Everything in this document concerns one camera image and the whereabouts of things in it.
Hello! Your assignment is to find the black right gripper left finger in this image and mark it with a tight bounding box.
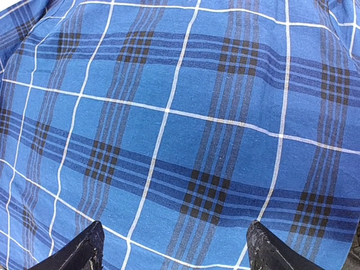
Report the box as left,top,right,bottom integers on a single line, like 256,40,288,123
31,221,105,270

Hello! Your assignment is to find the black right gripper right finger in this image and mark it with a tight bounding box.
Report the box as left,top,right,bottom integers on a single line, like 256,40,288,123
246,220,321,270

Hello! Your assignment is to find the blue plaid long sleeve shirt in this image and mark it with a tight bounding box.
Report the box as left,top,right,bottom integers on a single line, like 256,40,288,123
1,1,359,269

